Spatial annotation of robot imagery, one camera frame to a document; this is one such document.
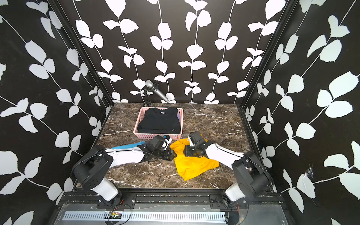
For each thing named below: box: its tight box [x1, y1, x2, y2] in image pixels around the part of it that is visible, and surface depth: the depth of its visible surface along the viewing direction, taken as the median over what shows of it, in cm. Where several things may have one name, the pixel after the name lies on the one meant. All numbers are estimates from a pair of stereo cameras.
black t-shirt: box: [137, 107, 181, 135], surface depth 106 cm
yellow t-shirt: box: [170, 138, 220, 182], surface depth 88 cm
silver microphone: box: [145, 79, 170, 103], surface depth 100 cm
